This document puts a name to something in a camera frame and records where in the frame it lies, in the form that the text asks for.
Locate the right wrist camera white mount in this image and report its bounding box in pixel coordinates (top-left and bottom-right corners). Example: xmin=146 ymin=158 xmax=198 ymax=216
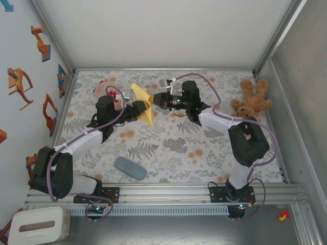
xmin=165 ymin=78 xmax=177 ymax=93

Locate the blue-grey glasses case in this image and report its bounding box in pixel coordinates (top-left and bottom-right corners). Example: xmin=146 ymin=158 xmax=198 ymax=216
xmin=113 ymin=156 xmax=148 ymax=181

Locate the orange grey wall sticker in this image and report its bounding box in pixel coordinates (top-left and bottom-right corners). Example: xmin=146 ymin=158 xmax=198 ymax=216
xmin=0 ymin=218 xmax=13 ymax=243

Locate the aluminium frame rail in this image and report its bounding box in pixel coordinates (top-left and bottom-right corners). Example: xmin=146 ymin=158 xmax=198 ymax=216
xmin=252 ymin=71 xmax=291 ymax=184
xmin=40 ymin=71 xmax=79 ymax=186

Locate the blue wall sticker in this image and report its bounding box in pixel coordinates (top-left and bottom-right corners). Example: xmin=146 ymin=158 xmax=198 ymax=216
xmin=0 ymin=0 xmax=14 ymax=12

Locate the white slotted cable duct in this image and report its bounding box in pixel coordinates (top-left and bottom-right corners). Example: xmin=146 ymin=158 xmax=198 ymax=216
xmin=62 ymin=206 xmax=229 ymax=216

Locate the short aluminium frame post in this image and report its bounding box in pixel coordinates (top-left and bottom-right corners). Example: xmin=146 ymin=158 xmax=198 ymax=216
xmin=291 ymin=204 xmax=324 ymax=245

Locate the blue orange machine sticker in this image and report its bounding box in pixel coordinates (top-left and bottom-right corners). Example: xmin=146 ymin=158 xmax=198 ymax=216
xmin=56 ymin=63 xmax=67 ymax=99

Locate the black base plate right arm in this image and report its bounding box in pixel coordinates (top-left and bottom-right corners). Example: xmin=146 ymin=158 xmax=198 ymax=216
xmin=208 ymin=186 xmax=256 ymax=204

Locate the small red yellow toy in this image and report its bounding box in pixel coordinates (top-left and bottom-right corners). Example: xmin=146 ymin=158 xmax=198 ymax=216
xmin=277 ymin=210 xmax=291 ymax=223

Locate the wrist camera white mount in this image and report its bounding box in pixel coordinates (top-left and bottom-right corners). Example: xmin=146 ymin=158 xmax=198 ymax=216
xmin=165 ymin=78 xmax=177 ymax=93
xmin=114 ymin=91 xmax=130 ymax=103

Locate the pink plush doll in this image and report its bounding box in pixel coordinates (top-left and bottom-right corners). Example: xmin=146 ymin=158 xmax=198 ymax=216
xmin=93 ymin=81 xmax=124 ymax=103

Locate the brown teddy bear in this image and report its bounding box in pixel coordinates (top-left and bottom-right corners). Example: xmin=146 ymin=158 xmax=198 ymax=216
xmin=231 ymin=78 xmax=273 ymax=119

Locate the slanted aluminium frame post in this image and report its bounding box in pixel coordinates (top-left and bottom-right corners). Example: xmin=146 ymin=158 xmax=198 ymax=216
xmin=251 ymin=0 xmax=309 ymax=76
xmin=27 ymin=0 xmax=77 ymax=77

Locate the wide aluminium mounting rail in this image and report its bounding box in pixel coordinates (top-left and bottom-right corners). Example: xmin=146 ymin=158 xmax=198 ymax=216
xmin=24 ymin=182 xmax=310 ymax=205

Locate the orange grey claw sticker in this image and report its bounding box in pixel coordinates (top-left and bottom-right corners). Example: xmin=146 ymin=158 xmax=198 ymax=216
xmin=7 ymin=67 xmax=34 ymax=111

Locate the floral printed tablecloth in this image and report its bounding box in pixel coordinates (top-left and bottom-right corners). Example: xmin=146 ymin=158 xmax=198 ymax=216
xmin=48 ymin=70 xmax=284 ymax=184

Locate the thin aluminium frame bar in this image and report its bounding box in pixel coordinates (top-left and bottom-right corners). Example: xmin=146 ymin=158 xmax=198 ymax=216
xmin=73 ymin=67 xmax=256 ymax=72

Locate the white tissue box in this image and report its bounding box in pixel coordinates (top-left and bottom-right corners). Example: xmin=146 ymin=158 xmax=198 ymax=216
xmin=7 ymin=206 xmax=71 ymax=245

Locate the black base plate left arm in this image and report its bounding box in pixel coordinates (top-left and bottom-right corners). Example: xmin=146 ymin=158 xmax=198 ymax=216
xmin=73 ymin=187 xmax=121 ymax=204

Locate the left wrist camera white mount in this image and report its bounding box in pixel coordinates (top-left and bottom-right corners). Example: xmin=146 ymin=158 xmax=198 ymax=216
xmin=114 ymin=91 xmax=130 ymax=103

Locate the yellow cloth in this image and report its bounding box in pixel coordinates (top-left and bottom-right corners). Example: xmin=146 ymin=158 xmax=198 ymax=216
xmin=130 ymin=83 xmax=154 ymax=127

